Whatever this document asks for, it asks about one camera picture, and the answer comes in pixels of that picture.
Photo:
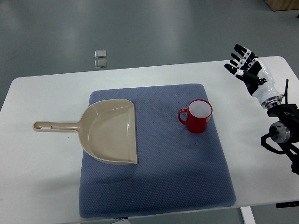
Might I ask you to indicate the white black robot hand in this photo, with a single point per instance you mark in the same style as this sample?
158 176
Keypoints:
250 69

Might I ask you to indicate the red cup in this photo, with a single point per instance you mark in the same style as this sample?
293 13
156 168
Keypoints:
196 116

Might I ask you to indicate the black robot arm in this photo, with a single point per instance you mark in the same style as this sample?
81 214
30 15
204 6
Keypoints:
284 133

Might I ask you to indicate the beige plastic dustpan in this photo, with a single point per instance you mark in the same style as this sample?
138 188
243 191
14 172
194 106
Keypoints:
106 131

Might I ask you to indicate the wooden box corner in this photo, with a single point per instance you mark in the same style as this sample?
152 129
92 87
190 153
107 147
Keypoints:
283 5

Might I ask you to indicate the black table control panel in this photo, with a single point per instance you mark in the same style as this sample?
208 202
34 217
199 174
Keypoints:
287 204

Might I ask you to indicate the white table leg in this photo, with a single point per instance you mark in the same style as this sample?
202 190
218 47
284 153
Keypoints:
247 215

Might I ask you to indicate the upper metal floor plate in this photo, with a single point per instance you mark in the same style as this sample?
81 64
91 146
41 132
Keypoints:
102 53

